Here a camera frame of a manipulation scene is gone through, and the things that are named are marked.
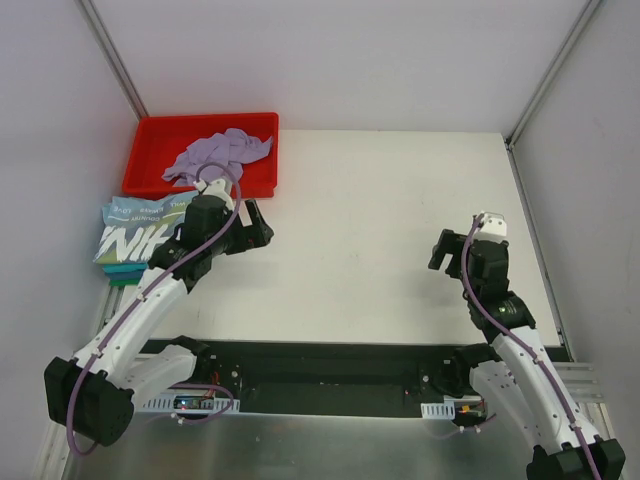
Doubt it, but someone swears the folded teal shirt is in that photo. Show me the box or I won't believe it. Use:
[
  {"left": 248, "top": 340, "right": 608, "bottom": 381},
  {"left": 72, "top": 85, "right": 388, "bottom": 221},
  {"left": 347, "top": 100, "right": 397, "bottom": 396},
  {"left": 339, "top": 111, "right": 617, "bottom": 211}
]
[{"left": 102, "top": 263, "right": 147, "bottom": 280}]

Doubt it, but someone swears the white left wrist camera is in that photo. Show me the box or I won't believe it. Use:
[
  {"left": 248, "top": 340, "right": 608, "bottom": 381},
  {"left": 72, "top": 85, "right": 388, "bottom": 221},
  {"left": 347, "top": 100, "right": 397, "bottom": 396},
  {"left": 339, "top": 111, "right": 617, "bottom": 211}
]
[{"left": 194, "top": 177, "right": 233, "bottom": 203}]

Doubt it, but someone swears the folded green shirt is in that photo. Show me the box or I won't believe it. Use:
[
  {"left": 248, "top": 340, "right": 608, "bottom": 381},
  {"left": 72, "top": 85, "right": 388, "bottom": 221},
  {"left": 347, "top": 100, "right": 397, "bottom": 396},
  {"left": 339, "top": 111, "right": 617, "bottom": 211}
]
[{"left": 109, "top": 278, "right": 140, "bottom": 287}]

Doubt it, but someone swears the right white cable duct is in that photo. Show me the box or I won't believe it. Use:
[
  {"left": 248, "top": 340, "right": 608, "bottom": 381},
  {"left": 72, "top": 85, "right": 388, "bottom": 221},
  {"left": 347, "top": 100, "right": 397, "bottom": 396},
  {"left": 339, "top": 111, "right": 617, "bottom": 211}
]
[{"left": 420, "top": 401, "right": 456, "bottom": 421}]

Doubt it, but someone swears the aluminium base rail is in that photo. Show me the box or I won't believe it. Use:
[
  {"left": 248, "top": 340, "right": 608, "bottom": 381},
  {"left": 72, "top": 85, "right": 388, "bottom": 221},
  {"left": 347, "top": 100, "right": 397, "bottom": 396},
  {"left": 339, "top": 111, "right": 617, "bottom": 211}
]
[{"left": 553, "top": 362, "right": 604, "bottom": 403}]

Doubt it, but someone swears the left white cable duct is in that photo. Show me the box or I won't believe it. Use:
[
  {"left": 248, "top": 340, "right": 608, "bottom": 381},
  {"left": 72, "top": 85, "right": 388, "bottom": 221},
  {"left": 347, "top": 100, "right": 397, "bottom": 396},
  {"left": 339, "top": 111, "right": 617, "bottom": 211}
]
[{"left": 137, "top": 391, "right": 240, "bottom": 415}]

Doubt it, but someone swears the right aluminium frame post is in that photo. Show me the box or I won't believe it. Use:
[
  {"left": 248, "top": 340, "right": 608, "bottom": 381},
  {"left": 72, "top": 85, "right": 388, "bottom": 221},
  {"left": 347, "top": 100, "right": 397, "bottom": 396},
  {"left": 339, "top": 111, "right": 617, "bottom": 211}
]
[{"left": 504, "top": 0, "right": 606, "bottom": 151}]

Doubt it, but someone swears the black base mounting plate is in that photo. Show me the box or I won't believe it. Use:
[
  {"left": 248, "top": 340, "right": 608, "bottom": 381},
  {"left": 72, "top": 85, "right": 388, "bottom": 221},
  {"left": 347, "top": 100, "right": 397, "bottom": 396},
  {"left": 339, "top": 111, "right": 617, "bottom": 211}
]
[{"left": 144, "top": 339, "right": 491, "bottom": 416}]

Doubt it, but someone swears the white cable duct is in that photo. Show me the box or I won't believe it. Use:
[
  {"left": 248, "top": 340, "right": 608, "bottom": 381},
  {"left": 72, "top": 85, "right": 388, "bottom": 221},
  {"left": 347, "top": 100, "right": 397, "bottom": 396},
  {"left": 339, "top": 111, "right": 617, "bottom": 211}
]
[
  {"left": 137, "top": 391, "right": 240, "bottom": 415},
  {"left": 420, "top": 401, "right": 456, "bottom": 421}
]

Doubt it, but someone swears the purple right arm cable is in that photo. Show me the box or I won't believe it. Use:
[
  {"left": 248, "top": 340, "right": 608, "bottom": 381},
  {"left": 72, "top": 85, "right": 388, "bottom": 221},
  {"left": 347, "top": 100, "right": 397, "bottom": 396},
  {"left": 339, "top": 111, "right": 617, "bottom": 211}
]
[{"left": 460, "top": 214, "right": 604, "bottom": 480}]

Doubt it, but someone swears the left aluminium frame post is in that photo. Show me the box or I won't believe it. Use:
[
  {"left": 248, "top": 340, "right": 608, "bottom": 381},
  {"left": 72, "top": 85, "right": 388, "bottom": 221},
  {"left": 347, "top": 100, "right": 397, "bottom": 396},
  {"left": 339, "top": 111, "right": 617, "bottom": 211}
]
[{"left": 75, "top": 0, "right": 149, "bottom": 119}]

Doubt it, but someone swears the aluminium frame post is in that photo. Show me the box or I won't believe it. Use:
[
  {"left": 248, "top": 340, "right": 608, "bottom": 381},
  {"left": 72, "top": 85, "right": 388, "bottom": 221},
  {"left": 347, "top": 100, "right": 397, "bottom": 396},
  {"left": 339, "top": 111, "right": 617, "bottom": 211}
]
[
  {"left": 504, "top": 0, "right": 606, "bottom": 151},
  {"left": 75, "top": 0, "right": 149, "bottom": 119}
]

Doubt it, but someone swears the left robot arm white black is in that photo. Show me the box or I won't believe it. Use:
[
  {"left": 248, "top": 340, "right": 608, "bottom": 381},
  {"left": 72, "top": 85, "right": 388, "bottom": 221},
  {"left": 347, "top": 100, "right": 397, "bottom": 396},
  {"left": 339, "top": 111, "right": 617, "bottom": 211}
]
[{"left": 44, "top": 194, "right": 274, "bottom": 451}]

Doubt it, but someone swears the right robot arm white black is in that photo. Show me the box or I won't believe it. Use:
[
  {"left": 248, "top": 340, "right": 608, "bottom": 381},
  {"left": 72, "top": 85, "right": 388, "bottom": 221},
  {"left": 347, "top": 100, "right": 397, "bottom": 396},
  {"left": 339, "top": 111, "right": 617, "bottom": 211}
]
[{"left": 429, "top": 224, "right": 626, "bottom": 479}]

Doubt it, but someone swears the purple t-shirt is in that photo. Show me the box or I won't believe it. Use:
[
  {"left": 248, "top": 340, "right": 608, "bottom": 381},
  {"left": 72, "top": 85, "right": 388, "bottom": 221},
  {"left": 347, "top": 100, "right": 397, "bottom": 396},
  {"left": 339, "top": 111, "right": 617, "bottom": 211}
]
[{"left": 162, "top": 128, "right": 273, "bottom": 187}]

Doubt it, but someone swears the red plastic bin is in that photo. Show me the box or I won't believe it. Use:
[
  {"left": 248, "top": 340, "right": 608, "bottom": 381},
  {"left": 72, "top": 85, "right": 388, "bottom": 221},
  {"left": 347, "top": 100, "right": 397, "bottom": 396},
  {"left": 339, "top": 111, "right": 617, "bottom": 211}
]
[{"left": 121, "top": 112, "right": 279, "bottom": 200}]

